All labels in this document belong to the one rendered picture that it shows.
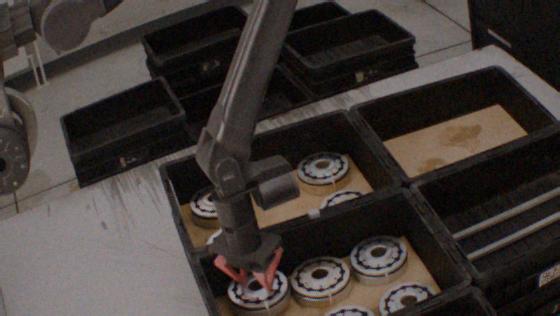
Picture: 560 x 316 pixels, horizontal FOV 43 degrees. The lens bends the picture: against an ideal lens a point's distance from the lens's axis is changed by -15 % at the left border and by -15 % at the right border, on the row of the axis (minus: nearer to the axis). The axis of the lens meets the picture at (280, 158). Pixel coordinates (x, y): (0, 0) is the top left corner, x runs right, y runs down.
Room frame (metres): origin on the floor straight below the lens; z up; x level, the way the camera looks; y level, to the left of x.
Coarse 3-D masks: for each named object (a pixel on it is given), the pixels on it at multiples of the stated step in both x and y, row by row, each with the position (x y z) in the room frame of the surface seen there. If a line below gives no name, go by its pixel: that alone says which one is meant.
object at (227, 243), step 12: (228, 228) 1.00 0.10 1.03; (240, 228) 0.98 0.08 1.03; (252, 228) 0.99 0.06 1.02; (216, 240) 1.03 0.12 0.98; (228, 240) 0.99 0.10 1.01; (240, 240) 0.98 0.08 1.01; (252, 240) 0.99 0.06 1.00; (264, 240) 1.01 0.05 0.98; (276, 240) 1.00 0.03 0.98; (216, 252) 1.00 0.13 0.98; (228, 252) 1.00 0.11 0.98; (240, 252) 0.99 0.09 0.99; (252, 252) 0.99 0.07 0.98; (264, 252) 0.98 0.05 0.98; (264, 264) 0.96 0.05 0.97
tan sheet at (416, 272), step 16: (416, 256) 1.06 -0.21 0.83; (416, 272) 1.02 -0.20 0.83; (352, 288) 1.02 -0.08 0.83; (368, 288) 1.01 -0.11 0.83; (384, 288) 1.00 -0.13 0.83; (432, 288) 0.97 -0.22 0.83; (224, 304) 1.04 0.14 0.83; (288, 304) 1.01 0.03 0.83; (336, 304) 0.98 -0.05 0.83; (352, 304) 0.98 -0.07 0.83; (368, 304) 0.97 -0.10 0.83
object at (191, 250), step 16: (336, 112) 1.42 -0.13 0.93; (288, 128) 1.40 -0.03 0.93; (368, 144) 1.29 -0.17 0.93; (176, 160) 1.36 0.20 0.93; (384, 160) 1.23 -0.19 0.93; (160, 176) 1.32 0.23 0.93; (368, 192) 1.15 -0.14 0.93; (384, 192) 1.14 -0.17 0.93; (176, 208) 1.21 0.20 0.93; (336, 208) 1.12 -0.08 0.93; (272, 224) 1.11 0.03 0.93; (288, 224) 1.10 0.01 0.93; (192, 256) 1.08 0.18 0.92
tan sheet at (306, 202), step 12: (348, 156) 1.41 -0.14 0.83; (360, 180) 1.32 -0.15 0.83; (300, 192) 1.32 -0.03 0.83; (252, 204) 1.31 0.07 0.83; (288, 204) 1.29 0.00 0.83; (300, 204) 1.28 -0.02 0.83; (312, 204) 1.28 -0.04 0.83; (192, 216) 1.31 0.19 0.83; (264, 216) 1.27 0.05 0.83; (276, 216) 1.26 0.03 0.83; (288, 216) 1.25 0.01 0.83; (192, 228) 1.27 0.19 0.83; (204, 228) 1.26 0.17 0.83; (192, 240) 1.23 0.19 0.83; (204, 240) 1.23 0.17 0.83
